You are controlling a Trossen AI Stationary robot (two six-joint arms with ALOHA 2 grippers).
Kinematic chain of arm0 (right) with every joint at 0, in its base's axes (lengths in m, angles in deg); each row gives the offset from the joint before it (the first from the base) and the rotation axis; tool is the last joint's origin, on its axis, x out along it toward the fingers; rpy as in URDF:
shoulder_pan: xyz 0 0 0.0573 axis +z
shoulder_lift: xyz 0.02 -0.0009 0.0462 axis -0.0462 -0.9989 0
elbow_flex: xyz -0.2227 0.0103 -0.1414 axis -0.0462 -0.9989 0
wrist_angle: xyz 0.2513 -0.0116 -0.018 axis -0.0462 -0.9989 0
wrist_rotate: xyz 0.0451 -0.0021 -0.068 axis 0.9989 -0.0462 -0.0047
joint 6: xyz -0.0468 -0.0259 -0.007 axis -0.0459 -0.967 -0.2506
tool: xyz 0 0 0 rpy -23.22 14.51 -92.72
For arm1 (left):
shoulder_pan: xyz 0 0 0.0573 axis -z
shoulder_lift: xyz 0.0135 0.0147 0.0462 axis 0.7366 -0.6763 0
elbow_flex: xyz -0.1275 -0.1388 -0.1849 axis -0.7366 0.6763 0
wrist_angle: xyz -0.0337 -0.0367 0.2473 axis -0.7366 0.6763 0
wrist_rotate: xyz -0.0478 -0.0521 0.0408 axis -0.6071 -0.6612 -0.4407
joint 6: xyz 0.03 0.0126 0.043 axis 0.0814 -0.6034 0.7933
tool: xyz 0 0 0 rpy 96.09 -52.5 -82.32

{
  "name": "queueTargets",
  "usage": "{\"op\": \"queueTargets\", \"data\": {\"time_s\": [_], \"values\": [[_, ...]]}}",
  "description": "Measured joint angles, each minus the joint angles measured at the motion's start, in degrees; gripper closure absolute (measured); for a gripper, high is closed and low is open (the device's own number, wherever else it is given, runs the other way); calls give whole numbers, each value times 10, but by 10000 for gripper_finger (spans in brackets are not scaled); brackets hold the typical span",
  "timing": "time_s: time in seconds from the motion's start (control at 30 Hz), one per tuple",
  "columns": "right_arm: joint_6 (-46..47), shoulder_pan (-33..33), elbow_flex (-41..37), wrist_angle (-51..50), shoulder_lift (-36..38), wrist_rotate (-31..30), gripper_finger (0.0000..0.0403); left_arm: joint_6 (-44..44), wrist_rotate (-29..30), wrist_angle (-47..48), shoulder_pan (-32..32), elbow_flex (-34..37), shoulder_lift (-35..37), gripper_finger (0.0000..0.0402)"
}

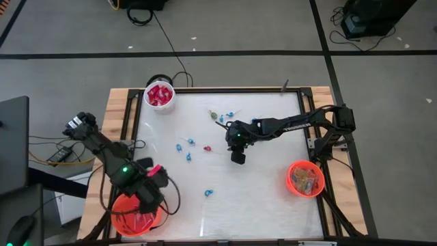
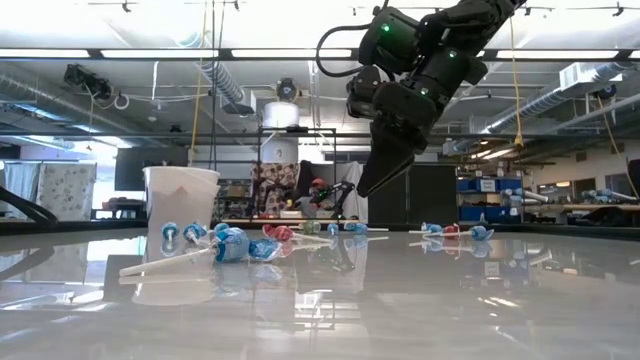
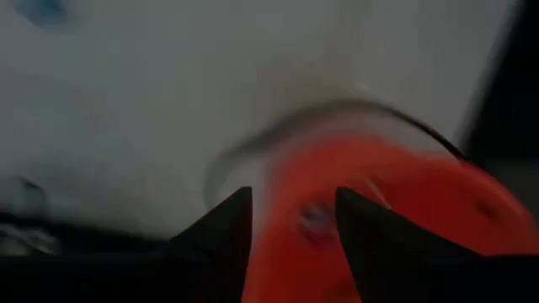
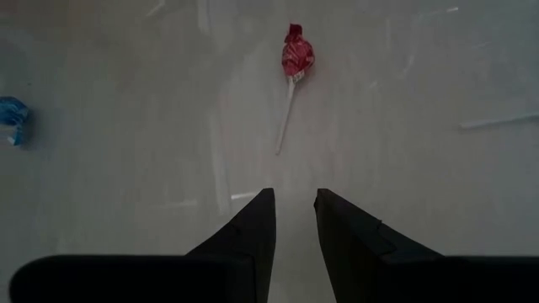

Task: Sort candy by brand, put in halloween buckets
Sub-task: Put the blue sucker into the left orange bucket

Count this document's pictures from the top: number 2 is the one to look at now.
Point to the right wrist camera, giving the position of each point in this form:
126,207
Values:
362,92

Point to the black curved bar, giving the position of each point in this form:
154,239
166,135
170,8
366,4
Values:
25,205

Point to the black monitor screen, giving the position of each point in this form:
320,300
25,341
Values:
130,167

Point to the black cloth drape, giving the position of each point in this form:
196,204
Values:
305,175

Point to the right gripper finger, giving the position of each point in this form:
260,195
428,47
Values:
387,160

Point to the black ceiling-mounted device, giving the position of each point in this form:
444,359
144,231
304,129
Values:
87,80

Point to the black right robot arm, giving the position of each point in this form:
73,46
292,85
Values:
450,20

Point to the black ceiling reel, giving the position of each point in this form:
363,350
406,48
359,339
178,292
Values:
286,89

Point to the person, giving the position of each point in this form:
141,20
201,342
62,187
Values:
317,192

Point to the black overhead frame bar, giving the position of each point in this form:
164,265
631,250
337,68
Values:
250,53

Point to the white cylinder tank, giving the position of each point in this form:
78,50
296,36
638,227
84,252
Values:
281,114

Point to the white cloth drape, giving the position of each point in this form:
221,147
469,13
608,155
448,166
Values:
356,195

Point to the black partition panel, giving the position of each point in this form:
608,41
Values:
430,195

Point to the black background robot arm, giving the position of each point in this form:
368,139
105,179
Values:
340,192
272,192

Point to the white plastic bucket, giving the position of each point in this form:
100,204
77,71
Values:
180,200

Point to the silver air duct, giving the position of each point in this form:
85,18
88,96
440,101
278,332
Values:
560,97

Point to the ribbed silver duct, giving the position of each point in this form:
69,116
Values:
222,82

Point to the brown polka-dot cloth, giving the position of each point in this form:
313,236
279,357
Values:
280,175

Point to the dark red lollipop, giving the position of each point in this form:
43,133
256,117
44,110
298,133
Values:
451,229

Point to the blue storage bins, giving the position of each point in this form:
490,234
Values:
487,200

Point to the white floral curtain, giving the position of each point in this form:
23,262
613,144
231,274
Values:
65,190

